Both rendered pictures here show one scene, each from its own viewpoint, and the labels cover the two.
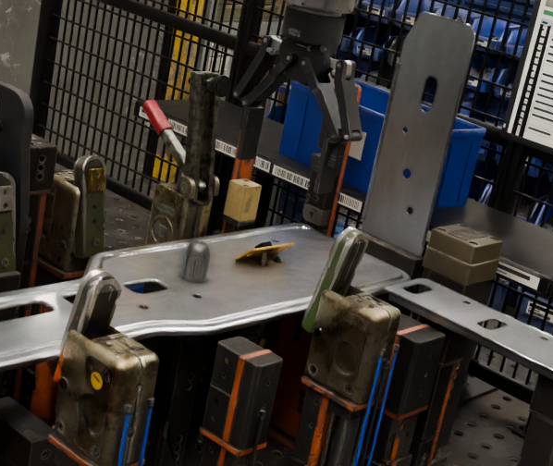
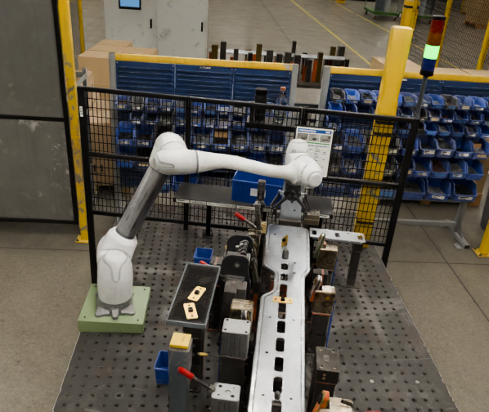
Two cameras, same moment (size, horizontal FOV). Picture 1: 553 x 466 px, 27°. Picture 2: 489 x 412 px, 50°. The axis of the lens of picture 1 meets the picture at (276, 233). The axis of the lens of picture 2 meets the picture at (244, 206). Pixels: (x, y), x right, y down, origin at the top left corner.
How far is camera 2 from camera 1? 1.73 m
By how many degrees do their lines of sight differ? 34
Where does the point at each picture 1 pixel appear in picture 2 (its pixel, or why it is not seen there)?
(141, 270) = (275, 261)
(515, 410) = not seen: hidden behind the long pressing
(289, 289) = (301, 248)
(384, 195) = (285, 208)
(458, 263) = (315, 221)
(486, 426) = not seen: hidden behind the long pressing
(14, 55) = not seen: outside the picture
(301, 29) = (295, 190)
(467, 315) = (331, 235)
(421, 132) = not seen: hidden behind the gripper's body
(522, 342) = (347, 237)
